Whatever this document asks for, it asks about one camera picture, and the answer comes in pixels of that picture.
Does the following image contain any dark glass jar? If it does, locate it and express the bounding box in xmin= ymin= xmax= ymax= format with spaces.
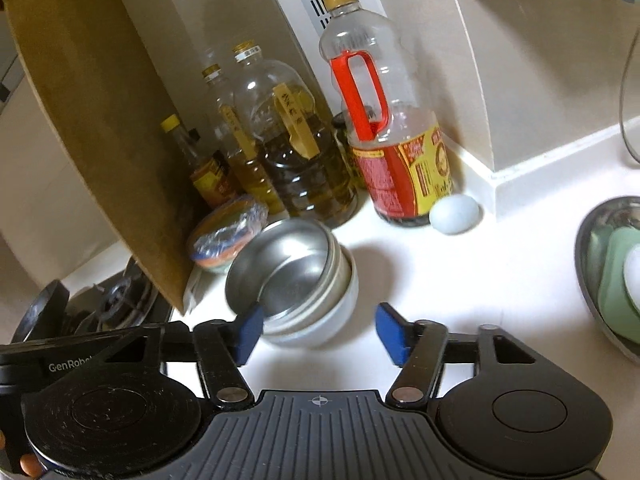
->
xmin=331 ymin=109 xmax=367 ymax=192

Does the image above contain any large dark oil bottle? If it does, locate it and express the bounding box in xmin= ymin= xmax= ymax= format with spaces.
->
xmin=232 ymin=41 xmax=359 ymax=227

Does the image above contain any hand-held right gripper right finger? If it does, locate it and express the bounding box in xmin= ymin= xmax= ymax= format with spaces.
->
xmin=375 ymin=302 xmax=538 ymax=409

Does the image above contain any small yellow capped bottle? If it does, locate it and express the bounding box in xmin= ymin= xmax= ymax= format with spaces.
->
xmin=159 ymin=113 xmax=240 ymax=212

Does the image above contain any person's left hand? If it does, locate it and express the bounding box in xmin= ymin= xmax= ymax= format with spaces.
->
xmin=0 ymin=432 xmax=43 ymax=479

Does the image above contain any pale blue egg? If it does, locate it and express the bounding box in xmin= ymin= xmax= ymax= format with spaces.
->
xmin=428 ymin=194 xmax=482 ymax=235

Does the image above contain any plastic-wrapped small bowl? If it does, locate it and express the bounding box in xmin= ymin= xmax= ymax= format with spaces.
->
xmin=186 ymin=194 xmax=269 ymax=274

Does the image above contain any black gas stove burner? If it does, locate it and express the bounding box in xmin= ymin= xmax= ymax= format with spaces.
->
xmin=64 ymin=254 xmax=173 ymax=337

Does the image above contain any slim yellow oil bottle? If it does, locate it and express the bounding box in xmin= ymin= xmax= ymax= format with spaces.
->
xmin=201 ymin=63 xmax=287 ymax=217

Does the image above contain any green square plate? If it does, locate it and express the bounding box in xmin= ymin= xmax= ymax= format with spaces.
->
xmin=587 ymin=224 xmax=640 ymax=347

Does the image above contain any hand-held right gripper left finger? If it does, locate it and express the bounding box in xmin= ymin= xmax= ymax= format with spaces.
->
xmin=102 ymin=302 xmax=265 ymax=407

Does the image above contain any large steel bowl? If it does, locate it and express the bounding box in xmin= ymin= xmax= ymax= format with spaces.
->
xmin=259 ymin=240 xmax=354 ymax=335

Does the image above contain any white vented panel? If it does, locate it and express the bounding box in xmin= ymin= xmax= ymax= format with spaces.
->
xmin=256 ymin=0 xmax=387 ymax=63

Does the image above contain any wooden cutting board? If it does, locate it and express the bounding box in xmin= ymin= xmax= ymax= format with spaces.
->
xmin=0 ymin=0 xmax=197 ymax=315

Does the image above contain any small steel bowl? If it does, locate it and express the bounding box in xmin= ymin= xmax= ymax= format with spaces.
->
xmin=224 ymin=218 xmax=342 ymax=322

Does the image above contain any red handled sauce bottle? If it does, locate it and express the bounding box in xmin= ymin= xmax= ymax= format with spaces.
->
xmin=318 ymin=0 xmax=454 ymax=229

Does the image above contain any steel basin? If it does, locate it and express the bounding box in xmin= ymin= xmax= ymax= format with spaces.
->
xmin=574 ymin=195 xmax=640 ymax=359

